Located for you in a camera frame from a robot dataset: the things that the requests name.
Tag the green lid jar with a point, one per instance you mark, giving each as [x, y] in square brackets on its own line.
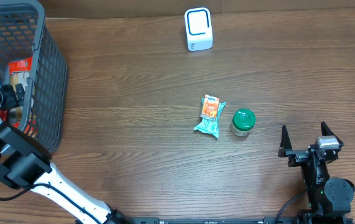
[243, 122]

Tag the teal tissue packet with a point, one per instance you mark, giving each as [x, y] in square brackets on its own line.
[211, 127]

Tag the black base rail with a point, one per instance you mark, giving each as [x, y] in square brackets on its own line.
[265, 220]

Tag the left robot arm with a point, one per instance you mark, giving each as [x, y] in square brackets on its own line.
[26, 165]

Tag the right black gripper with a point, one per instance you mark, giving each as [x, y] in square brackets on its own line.
[299, 156]

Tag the white barcode scanner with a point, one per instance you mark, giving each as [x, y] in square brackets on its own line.
[198, 27]

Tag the red snack package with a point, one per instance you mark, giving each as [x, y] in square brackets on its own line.
[18, 73]

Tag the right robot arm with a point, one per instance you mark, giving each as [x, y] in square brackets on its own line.
[329, 198]

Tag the grey plastic mesh basket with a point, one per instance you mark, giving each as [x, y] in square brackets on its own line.
[23, 34]

